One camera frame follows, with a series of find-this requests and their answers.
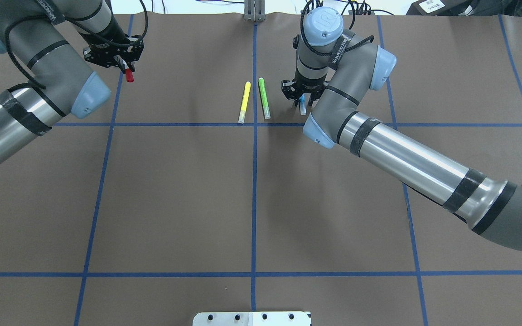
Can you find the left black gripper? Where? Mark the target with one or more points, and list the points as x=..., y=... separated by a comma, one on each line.
x=115, y=35

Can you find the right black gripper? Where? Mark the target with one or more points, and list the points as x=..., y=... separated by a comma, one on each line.
x=305, y=85

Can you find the blue highlighter pen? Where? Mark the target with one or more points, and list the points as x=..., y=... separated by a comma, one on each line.
x=302, y=105

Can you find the red capped white marker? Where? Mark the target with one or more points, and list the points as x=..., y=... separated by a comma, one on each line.
x=129, y=75

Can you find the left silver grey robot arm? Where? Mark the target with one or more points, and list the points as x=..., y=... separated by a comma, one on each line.
x=52, y=43

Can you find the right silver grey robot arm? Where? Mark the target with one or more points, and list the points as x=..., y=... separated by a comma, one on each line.
x=336, y=68

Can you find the green highlighter pen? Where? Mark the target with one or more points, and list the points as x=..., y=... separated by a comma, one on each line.
x=264, y=98

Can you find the yellow highlighter pen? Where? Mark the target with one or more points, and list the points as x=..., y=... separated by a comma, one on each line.
x=244, y=102

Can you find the dark box with white label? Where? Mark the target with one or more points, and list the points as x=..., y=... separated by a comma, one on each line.
x=438, y=7

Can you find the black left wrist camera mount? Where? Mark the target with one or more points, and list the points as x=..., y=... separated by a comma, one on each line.
x=101, y=57

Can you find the aluminium frame post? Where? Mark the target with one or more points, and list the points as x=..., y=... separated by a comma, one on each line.
x=254, y=10

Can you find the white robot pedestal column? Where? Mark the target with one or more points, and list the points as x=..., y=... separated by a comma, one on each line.
x=266, y=318

